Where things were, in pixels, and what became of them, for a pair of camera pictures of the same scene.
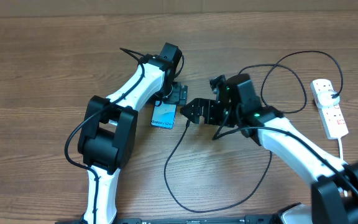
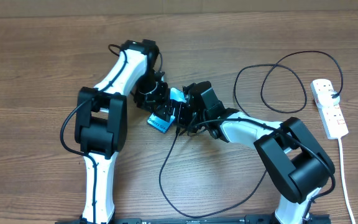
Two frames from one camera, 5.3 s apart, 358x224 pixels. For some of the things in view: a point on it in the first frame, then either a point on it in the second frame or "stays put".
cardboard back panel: x=7 y=9 stays put
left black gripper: x=179 y=94 -> x=159 y=98
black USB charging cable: x=214 y=209 -> x=236 y=71
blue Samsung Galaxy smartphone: x=163 y=116 stays put
